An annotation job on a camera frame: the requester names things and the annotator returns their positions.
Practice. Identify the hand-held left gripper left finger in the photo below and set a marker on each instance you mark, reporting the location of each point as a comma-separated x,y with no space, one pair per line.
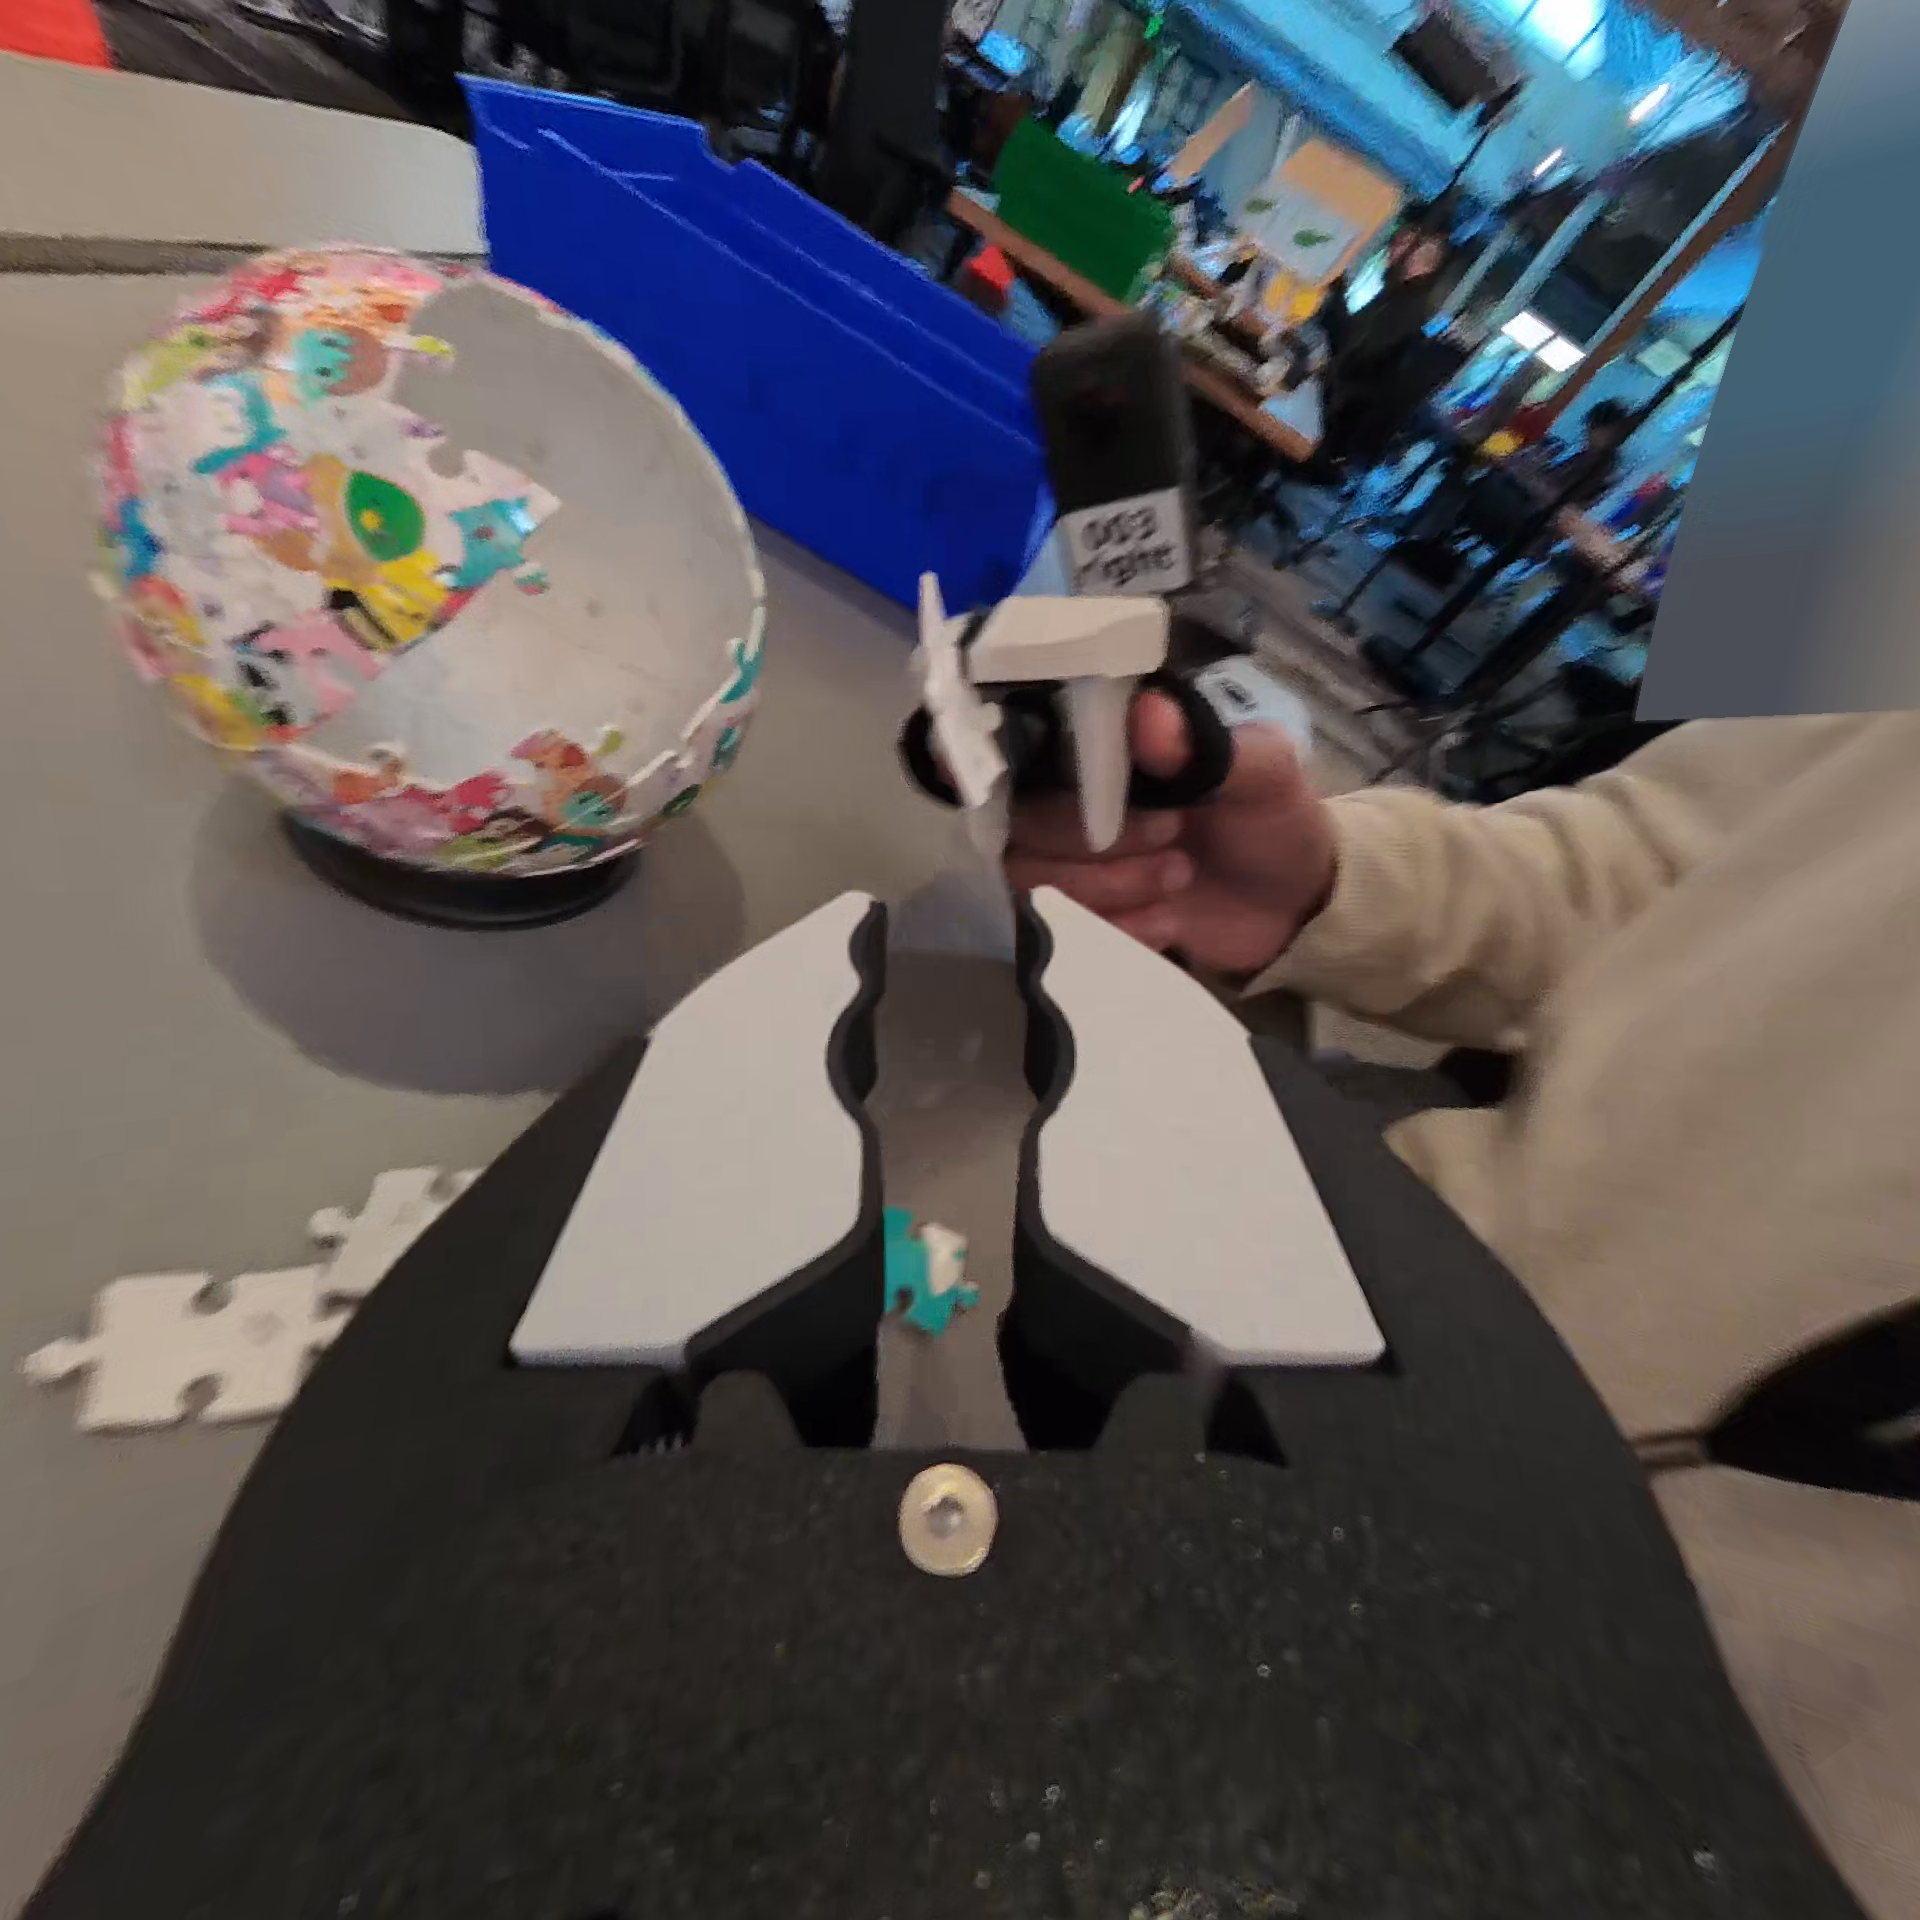
705,1184

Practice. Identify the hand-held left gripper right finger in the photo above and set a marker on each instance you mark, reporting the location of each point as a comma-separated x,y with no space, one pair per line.
1201,1184

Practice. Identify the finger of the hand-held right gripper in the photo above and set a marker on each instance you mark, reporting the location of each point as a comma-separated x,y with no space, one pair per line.
1102,765
1078,639

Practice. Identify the white backed puzzle piece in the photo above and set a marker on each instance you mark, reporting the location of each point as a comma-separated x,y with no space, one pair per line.
960,705

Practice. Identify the colourful puzzle ball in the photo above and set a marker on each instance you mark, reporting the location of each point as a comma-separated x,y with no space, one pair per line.
450,600

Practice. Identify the teal puzzle piece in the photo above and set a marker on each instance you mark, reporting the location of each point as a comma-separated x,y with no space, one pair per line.
921,1277

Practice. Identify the black ball stand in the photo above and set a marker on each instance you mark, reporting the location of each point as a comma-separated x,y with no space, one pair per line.
450,892

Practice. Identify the person's right hand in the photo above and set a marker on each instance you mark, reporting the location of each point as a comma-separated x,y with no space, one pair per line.
1230,869

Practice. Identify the wooden table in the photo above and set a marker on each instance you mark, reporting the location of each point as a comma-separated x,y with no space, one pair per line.
1201,359

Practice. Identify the orange box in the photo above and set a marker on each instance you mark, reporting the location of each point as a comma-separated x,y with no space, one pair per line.
993,270

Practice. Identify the green plastic bin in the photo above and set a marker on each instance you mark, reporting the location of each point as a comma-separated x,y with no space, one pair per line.
1078,210

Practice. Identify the blue plastic bin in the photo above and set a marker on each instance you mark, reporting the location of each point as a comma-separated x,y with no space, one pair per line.
780,330

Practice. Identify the person's cream sweatshirt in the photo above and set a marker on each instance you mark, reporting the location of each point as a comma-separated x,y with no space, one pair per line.
1798,1231

